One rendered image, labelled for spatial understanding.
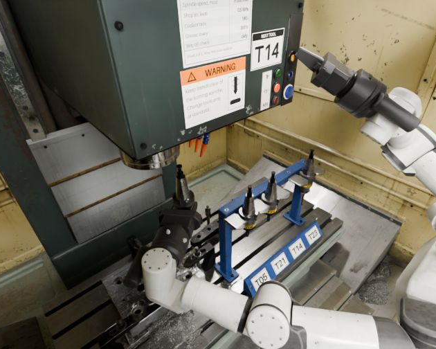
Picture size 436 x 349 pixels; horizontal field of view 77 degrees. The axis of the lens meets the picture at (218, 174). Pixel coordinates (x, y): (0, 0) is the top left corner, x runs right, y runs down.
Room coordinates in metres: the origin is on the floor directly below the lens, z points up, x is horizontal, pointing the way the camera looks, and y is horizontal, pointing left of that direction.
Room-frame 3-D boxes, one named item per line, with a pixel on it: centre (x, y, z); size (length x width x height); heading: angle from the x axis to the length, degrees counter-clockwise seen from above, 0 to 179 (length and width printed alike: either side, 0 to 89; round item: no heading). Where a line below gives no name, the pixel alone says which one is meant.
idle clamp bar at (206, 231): (0.87, 0.02, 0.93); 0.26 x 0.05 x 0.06; 134
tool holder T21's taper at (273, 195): (0.74, -0.18, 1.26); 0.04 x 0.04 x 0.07
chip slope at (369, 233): (1.06, -0.33, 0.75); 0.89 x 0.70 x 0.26; 39
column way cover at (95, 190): (0.99, 0.46, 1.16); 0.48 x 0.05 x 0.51; 129
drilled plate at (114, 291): (0.60, 0.24, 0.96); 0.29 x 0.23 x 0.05; 129
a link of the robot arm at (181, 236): (0.52, 0.12, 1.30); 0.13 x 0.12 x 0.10; 80
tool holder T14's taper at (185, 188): (0.62, 0.10, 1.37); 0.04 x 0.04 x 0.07
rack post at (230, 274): (0.68, -0.02, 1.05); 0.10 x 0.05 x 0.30; 39
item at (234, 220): (0.64, -0.05, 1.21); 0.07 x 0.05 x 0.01; 39
